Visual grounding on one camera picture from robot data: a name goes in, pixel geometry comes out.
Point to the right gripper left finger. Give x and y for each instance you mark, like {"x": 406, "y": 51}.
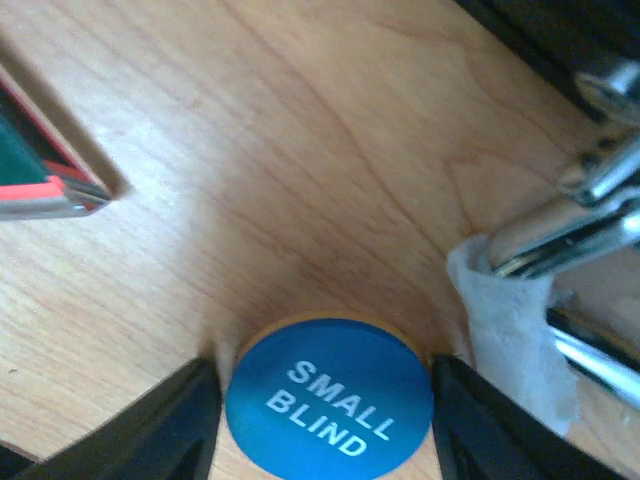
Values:
{"x": 168, "y": 433}

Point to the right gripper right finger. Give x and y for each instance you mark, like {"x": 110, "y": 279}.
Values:
{"x": 482, "y": 434}

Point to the blue small blind button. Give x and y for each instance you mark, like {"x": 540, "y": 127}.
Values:
{"x": 329, "y": 395}

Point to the black poker set case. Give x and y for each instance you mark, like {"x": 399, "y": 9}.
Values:
{"x": 589, "y": 52}

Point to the triangular all in button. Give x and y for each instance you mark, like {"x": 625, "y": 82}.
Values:
{"x": 43, "y": 175}

